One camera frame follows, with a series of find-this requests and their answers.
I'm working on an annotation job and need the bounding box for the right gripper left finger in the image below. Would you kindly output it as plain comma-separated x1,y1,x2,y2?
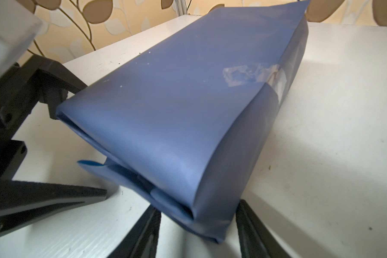
108,205,161,258

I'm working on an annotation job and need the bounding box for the blue wrapping paper sheet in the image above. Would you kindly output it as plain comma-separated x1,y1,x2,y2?
56,1,310,243

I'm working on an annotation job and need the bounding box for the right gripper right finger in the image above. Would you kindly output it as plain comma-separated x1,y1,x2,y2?
235,200,291,258

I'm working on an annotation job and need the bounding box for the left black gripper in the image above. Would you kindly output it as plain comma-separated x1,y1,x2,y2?
0,54,107,237

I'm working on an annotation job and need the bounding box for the clear adhesive tape piece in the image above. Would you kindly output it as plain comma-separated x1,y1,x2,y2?
223,63,288,104

